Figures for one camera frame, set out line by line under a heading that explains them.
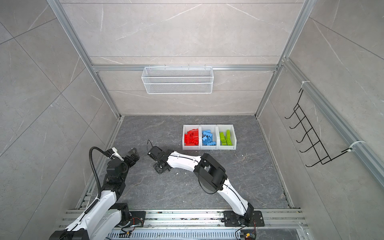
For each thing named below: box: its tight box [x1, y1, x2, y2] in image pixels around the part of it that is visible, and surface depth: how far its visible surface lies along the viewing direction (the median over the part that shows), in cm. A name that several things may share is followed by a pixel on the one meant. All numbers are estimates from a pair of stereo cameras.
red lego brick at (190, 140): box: [184, 133, 199, 146], surface depth 103 cm
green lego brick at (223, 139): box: [219, 132, 227, 146], surface depth 102 cm
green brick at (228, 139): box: [225, 129, 233, 146], surface depth 106 cm
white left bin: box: [182, 124, 201, 150], surface depth 100 cm
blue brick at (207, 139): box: [202, 134, 213, 144], surface depth 103 cm
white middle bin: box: [199, 124, 219, 150], surface depth 102 cm
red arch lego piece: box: [187, 128, 199, 137], surface depth 106 cm
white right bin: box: [216, 124, 237, 150], surface depth 101 cm
